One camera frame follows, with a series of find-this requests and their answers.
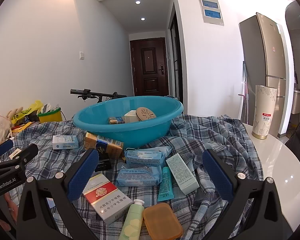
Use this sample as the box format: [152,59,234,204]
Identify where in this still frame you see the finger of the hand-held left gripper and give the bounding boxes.
[5,144,39,173]
[0,139,14,164]

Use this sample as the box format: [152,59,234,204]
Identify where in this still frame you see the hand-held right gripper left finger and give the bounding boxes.
[16,148,100,240]

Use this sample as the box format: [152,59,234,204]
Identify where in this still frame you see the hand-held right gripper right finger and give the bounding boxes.
[202,149,294,240]

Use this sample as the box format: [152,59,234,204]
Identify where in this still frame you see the black box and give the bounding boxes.
[94,152,112,172]

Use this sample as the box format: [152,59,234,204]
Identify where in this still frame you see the gold cigarette carton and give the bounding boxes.
[84,132,125,159]

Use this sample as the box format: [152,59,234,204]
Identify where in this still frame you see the red and white cigarette carton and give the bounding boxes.
[82,174,133,225]

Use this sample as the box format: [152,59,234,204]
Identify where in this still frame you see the light blue wipes packet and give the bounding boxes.
[124,146,173,168]
[116,165,163,187]

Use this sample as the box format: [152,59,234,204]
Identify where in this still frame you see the blue plastic basin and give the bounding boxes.
[73,96,184,148]

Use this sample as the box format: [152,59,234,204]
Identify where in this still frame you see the white desktop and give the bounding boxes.
[242,122,300,230]

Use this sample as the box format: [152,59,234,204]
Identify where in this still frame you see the person's left hand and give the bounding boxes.
[0,192,18,230]

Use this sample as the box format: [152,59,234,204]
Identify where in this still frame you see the clear plastic bag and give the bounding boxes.
[0,112,13,145]

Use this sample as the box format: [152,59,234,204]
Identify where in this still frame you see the mint green box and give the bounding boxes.
[166,153,200,196]

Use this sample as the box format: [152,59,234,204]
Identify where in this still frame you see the beige plush toy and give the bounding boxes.
[6,106,24,119]

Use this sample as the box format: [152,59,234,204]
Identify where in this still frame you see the white box with blue print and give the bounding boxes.
[52,135,79,150]

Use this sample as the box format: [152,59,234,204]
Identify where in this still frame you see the blue plaid cloth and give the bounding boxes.
[0,114,264,240]

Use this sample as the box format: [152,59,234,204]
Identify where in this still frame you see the yellow plastic bag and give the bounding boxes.
[11,100,44,125]

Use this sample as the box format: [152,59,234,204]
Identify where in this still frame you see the yellow bucket with green rim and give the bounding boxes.
[37,107,63,123]

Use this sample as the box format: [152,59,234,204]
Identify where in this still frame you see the crumpled packaging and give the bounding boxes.
[41,103,61,113]

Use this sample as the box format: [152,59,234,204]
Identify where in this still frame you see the teal tube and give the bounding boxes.
[157,166,174,202]

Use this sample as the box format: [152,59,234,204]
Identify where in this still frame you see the gold and blue cigarette pack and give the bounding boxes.
[108,116,125,125]

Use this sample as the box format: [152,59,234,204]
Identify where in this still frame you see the pale green bottle white cap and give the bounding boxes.
[118,199,145,240]

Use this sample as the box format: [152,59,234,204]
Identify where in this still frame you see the orange soap box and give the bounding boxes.
[142,202,183,240]

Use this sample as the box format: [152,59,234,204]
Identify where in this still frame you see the small white box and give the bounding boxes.
[124,110,140,123]

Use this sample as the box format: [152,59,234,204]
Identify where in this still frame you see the cream floral cylinder cup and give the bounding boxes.
[252,85,277,140]

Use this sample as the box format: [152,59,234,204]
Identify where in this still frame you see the black bicycle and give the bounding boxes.
[70,89,127,103]

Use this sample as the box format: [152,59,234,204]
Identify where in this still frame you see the round beige perforated disc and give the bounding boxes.
[136,107,157,121]

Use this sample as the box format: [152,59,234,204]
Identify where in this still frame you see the white appliance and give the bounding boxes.
[291,89,300,115]

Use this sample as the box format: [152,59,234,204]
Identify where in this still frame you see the black framed glass door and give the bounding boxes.
[169,2,183,103]

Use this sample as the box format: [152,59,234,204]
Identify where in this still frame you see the dark brown entrance door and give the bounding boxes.
[130,37,169,97]

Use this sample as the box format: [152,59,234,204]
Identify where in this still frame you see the gold refrigerator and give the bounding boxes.
[239,12,294,138]

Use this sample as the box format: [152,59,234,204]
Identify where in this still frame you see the grey wall panel blue windows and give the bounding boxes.
[198,0,224,25]

